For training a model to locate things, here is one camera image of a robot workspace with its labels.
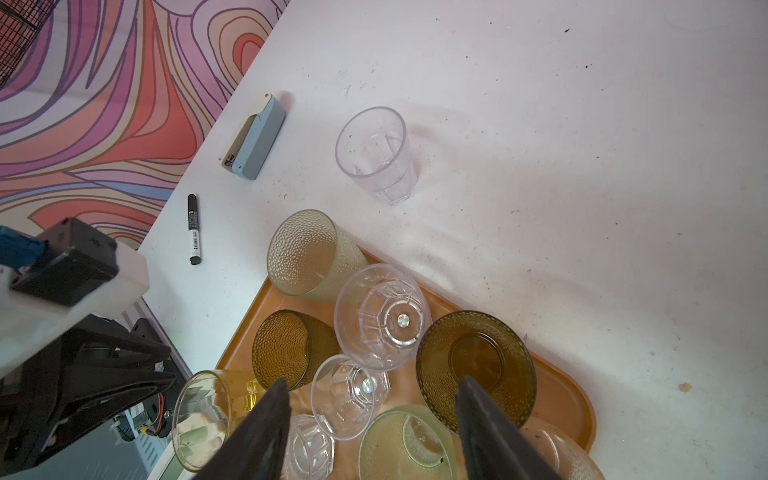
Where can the clear wide glass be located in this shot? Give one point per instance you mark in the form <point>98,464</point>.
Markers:
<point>310,451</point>

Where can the brown textured cup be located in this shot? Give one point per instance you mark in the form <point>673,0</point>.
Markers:
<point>479,345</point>

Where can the small clear glass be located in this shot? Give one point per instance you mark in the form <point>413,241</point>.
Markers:
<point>346,397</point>

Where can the clear glass back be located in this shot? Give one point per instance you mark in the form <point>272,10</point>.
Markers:
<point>372,149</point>

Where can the black marker pen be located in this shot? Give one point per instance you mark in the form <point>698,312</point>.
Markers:
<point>194,229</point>

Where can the black wire basket left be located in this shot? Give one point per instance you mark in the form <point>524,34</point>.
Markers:
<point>21,23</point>

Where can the olive textured cup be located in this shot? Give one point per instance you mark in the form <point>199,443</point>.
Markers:
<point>291,345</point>

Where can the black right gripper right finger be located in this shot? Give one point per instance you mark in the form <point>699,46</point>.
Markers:
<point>493,447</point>

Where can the pink textured cup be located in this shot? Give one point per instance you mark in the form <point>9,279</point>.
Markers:
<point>559,451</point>

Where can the orange plastic tray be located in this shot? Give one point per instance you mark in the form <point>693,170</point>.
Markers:
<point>560,400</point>

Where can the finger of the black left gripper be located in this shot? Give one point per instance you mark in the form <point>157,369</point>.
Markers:
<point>81,401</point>
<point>104,343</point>

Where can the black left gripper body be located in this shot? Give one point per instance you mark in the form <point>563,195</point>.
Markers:
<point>29,405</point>

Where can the pale green textured cup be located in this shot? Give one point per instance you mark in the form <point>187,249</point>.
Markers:
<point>407,442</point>

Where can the pale yellow frosted cup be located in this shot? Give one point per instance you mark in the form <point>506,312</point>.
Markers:
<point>311,257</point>

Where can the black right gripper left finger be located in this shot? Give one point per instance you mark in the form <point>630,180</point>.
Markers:
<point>257,448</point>

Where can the blue white stapler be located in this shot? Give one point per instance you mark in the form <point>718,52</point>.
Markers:
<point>254,138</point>

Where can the yellow amber glass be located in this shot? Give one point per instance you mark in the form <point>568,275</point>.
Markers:
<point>210,407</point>

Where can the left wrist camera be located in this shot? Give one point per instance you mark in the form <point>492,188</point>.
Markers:
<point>52,281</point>

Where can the clear faceted glass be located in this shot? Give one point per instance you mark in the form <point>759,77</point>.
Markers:
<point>380,317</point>

